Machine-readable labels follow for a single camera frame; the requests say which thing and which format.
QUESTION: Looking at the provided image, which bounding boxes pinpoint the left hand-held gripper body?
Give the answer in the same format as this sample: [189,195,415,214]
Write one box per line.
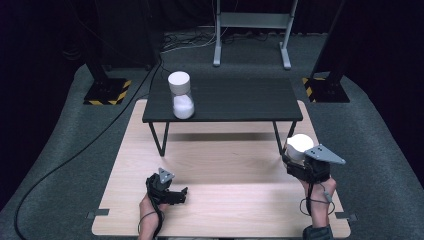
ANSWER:
[145,167,186,206]

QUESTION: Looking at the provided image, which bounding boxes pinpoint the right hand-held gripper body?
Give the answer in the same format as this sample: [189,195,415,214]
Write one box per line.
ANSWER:
[299,143,347,184]

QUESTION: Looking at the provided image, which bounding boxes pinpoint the white pitcher with lid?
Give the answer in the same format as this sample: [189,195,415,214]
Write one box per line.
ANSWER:
[285,133,315,166]

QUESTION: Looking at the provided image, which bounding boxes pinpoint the small black shelf table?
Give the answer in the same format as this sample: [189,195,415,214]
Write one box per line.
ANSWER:
[142,78,304,158]

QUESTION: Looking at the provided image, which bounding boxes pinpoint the clear jar with white lid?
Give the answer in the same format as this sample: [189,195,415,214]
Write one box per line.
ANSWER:
[167,70,196,120]

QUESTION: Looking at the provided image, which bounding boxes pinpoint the person's left hand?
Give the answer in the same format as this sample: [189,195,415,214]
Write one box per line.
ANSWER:
[139,193,169,219]

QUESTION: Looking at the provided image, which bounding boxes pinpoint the person's right hand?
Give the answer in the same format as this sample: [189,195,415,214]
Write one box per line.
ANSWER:
[298,176,338,214]

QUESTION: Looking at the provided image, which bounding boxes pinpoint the black stand with striped base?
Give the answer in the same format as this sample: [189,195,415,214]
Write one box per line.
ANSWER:
[79,49,132,106]
[302,0,351,104]

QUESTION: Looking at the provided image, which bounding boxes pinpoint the grey metal stand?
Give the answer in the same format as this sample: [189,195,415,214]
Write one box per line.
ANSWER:
[213,0,299,70]

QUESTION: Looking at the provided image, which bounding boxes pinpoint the right hand-held gripper cable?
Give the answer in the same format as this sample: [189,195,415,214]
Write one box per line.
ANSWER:
[299,183,336,217]

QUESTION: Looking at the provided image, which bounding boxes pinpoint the long black floor cable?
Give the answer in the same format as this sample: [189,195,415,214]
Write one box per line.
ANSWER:
[13,54,164,240]

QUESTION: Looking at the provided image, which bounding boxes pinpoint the bundle of floor cables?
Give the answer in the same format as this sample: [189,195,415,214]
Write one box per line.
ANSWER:
[161,31,218,54]

